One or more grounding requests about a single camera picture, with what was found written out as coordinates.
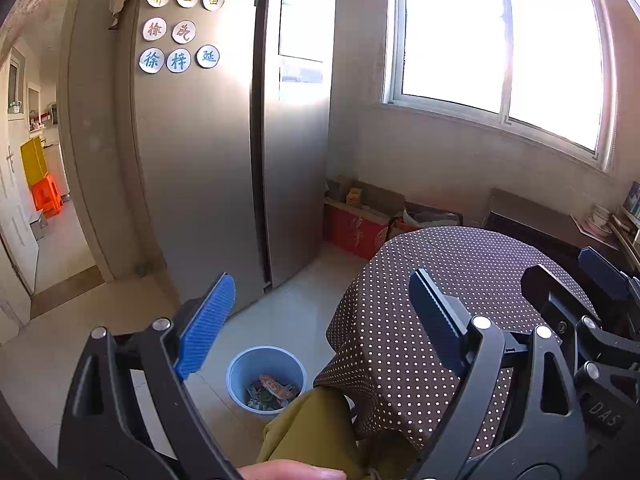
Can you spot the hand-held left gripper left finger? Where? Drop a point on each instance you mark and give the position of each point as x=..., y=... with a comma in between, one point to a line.
x=205, y=325

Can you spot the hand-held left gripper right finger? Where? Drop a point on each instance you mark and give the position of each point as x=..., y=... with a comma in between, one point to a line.
x=440, y=325

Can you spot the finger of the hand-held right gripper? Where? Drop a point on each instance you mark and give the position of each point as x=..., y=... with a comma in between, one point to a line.
x=550, y=290
x=602, y=267

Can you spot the blue plastic bin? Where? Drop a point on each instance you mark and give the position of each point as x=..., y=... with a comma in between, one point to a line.
x=240, y=370

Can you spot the orange and white wrapper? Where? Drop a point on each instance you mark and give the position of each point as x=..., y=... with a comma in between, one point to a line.
x=275, y=386

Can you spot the person's left hand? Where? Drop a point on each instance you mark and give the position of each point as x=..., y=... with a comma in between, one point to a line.
x=290, y=474

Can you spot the pink place mat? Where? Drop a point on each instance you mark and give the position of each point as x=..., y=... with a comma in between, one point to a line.
x=582, y=225

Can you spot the stack of cups and saucers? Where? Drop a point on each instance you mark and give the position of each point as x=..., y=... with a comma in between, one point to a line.
x=601, y=217

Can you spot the row of books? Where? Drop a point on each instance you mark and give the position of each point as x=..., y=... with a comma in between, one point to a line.
x=630, y=215

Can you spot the round polka dot table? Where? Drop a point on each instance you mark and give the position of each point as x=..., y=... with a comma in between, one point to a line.
x=450, y=260

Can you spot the dark wooden cabinet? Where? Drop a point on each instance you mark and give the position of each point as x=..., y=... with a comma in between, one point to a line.
x=530, y=225

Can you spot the brown cardboard box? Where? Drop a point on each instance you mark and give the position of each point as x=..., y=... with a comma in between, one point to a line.
x=397, y=227

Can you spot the red cardboard box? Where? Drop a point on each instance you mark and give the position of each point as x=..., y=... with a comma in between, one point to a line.
x=355, y=232

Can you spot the olive trouser leg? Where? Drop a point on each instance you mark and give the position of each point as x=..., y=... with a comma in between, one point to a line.
x=310, y=430

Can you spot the yellow packet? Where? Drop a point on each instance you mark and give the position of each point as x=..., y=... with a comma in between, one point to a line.
x=354, y=196

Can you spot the silver double-door refrigerator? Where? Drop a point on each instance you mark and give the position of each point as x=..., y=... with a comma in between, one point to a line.
x=200, y=160

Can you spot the orange plastic stool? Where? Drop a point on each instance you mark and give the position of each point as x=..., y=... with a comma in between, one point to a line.
x=47, y=195

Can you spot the white door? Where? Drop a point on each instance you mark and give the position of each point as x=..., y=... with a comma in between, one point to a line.
x=20, y=210

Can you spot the yellow plastic stool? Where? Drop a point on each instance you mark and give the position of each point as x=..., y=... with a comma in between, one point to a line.
x=34, y=160

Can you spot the group of round character magnets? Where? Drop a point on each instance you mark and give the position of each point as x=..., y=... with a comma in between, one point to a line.
x=152, y=61

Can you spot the white framed window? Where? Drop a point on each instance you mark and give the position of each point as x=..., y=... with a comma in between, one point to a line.
x=450, y=35

